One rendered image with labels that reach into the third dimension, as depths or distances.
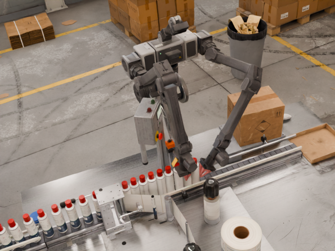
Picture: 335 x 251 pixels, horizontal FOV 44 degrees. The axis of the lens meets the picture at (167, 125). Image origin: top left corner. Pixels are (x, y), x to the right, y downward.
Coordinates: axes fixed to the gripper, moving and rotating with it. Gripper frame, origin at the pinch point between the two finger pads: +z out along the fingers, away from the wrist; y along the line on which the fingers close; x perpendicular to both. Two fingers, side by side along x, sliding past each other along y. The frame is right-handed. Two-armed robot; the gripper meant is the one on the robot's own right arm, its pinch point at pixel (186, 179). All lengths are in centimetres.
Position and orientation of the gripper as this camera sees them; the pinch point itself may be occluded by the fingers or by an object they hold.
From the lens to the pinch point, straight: 241.1
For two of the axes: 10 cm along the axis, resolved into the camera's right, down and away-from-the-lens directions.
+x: -3.7, -5.6, 7.4
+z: 0.9, 7.7, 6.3
